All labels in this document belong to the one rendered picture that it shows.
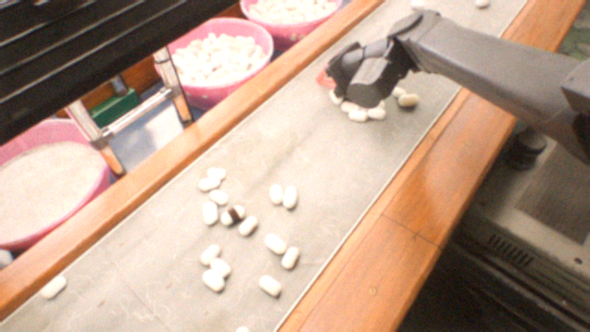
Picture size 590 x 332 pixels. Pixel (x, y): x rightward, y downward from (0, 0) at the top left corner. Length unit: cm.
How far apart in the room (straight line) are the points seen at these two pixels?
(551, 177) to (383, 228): 65
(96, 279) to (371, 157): 47
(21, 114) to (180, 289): 32
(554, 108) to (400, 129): 41
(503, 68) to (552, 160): 77
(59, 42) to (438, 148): 54
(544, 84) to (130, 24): 35
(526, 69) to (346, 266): 31
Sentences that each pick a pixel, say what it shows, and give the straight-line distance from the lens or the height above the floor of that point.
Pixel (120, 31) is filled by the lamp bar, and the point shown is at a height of 107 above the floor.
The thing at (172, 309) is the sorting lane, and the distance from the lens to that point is 55.
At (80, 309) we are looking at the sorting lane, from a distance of 60.
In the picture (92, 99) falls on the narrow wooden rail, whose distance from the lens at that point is 91.
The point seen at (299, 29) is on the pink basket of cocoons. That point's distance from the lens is 95.
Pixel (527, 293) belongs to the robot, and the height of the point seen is 34.
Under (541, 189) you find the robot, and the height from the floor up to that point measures 48.
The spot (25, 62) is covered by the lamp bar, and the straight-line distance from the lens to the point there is 34.
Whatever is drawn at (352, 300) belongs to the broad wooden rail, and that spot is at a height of 76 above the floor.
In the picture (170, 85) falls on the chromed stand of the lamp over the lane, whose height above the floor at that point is 86.
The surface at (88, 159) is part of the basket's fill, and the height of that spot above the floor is 73.
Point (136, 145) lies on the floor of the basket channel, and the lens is 84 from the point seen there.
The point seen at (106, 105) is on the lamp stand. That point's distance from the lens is 91.
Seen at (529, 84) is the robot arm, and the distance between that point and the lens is 37.
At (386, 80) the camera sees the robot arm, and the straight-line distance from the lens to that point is 58.
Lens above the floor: 123
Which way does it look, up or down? 51 degrees down
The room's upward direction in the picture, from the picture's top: 5 degrees counter-clockwise
